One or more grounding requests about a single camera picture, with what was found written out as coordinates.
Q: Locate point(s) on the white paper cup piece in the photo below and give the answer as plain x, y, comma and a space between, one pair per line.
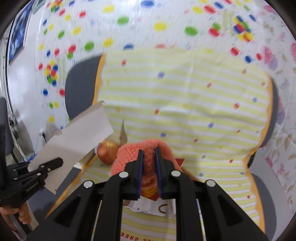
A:
73, 143

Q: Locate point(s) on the orange fuzzy cloth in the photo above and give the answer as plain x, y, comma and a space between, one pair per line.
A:
129, 152

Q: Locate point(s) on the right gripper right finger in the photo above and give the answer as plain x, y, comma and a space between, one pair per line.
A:
204, 211

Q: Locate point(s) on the white brown paper bag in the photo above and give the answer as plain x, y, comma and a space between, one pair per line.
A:
151, 203

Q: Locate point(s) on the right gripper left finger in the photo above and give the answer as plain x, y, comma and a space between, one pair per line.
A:
94, 211

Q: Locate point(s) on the person's left hand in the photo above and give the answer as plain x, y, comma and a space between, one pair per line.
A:
23, 215

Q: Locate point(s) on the grey office chair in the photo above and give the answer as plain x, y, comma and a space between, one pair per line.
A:
78, 85

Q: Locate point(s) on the red apple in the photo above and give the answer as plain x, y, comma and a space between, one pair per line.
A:
107, 152

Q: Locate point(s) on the yellow striped cloth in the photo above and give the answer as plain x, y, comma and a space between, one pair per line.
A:
185, 115

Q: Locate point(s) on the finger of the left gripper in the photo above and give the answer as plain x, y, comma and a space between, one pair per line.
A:
49, 166

